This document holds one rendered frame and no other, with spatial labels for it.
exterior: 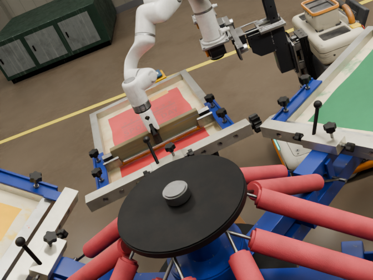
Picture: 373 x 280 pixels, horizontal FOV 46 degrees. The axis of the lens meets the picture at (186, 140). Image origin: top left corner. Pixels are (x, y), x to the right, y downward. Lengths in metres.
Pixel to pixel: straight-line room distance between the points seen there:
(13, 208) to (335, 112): 1.22
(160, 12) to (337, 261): 1.19
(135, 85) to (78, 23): 5.20
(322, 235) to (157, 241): 1.75
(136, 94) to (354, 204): 1.51
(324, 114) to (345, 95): 0.13
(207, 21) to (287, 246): 1.45
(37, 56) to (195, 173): 6.25
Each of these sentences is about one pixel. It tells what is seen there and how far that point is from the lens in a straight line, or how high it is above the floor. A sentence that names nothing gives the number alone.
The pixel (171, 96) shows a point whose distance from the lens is 2.28.
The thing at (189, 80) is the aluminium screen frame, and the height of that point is 0.99.
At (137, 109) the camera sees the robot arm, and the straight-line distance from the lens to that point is 1.77.
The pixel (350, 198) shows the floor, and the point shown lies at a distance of 2.75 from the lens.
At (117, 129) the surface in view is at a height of 0.96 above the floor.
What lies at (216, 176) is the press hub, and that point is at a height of 1.32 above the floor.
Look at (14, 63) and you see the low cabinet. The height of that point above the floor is 0.30.
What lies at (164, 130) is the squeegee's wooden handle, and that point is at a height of 1.04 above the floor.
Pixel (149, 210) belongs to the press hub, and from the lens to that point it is 1.00.
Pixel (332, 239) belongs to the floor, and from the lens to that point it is 2.56.
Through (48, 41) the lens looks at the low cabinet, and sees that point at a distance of 7.06.
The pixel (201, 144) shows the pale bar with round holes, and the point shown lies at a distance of 1.65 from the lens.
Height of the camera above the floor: 1.93
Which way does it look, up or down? 31 degrees down
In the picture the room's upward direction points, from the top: 24 degrees counter-clockwise
